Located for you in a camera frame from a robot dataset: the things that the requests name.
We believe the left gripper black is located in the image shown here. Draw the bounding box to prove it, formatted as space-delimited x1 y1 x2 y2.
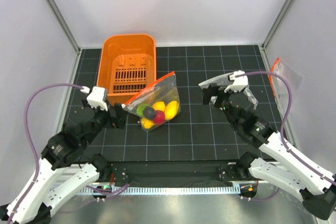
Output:
83 97 128 147

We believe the clear zip bags stack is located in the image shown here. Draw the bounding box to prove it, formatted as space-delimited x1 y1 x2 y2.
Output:
198 70 258 110

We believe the green fruit toy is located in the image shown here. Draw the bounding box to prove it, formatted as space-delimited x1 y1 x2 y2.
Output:
136 103 149 117

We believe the yellow pear toy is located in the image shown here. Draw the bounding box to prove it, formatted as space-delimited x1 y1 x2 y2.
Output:
140 118 155 130

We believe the dark brown fruit toy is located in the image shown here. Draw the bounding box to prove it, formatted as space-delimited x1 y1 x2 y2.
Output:
143 106 156 120

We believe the red apple toy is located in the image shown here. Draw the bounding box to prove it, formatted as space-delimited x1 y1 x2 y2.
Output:
153 110 165 125

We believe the yellow lemon toy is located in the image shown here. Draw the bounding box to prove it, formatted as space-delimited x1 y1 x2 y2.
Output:
152 101 166 112

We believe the single clear zip bag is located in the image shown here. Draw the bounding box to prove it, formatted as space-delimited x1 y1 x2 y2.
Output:
123 71 181 132

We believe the yellow mango toy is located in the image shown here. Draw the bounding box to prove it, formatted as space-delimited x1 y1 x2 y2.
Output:
164 100 180 121

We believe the orange plastic basket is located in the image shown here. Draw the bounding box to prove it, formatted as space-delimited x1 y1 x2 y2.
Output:
97 34 156 105

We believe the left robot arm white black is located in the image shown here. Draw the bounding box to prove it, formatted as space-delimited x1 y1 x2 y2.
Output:
1 103 127 223

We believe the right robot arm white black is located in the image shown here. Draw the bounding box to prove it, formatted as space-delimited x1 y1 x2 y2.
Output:
200 83 335 220

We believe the black grid mat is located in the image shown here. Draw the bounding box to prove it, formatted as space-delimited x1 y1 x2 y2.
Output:
55 45 299 162

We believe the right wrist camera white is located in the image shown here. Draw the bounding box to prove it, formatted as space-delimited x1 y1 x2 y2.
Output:
224 70 249 93

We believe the zip bag on right wall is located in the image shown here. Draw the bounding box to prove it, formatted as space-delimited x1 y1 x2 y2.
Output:
269 57 305 116

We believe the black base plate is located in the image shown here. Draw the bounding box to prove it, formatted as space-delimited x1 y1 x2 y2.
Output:
111 160 256 188

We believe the white slotted cable duct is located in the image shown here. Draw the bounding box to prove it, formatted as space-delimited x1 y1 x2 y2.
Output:
78 185 242 196

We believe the right aluminium frame post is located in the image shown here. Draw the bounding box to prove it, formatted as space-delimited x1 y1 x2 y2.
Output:
261 0 295 50

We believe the aluminium frame post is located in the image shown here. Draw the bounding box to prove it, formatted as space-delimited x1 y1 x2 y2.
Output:
45 0 80 54
261 0 295 50

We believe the left aluminium frame post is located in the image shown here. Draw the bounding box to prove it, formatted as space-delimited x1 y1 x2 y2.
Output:
45 0 80 54

